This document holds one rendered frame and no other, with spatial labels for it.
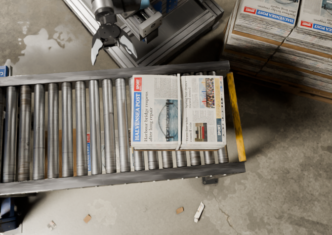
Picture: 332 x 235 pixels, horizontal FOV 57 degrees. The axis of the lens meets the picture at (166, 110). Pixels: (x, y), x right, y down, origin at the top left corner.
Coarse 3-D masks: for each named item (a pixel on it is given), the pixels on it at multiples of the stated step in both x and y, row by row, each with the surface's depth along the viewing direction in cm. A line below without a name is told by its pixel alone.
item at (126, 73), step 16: (176, 64) 152; (192, 64) 152; (208, 64) 153; (224, 64) 153; (0, 80) 147; (16, 80) 148; (32, 80) 148; (48, 80) 148; (64, 80) 148; (80, 80) 149; (96, 80) 150; (112, 80) 152
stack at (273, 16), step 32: (256, 0) 160; (288, 0) 160; (320, 0) 161; (224, 32) 233; (256, 32) 172; (288, 32) 163; (320, 32) 156; (256, 64) 208; (288, 64) 196; (320, 64) 185
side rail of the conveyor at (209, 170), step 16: (80, 176) 137; (96, 176) 137; (112, 176) 138; (128, 176) 138; (144, 176) 138; (160, 176) 138; (176, 176) 138; (192, 176) 139; (208, 176) 148; (0, 192) 134; (16, 192) 134; (32, 192) 144
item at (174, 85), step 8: (176, 80) 126; (184, 80) 126; (176, 88) 125; (184, 88) 125; (176, 96) 124; (184, 96) 124; (176, 104) 123; (184, 104) 123; (176, 112) 122; (184, 112) 122; (176, 120) 121; (184, 120) 121; (176, 128) 121; (184, 128) 121; (176, 136) 120; (184, 136) 120; (176, 144) 121; (184, 144) 121
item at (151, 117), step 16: (144, 80) 125; (160, 80) 125; (144, 96) 123; (160, 96) 123; (144, 112) 122; (160, 112) 122; (144, 128) 120; (160, 128) 120; (144, 144) 120; (160, 144) 120
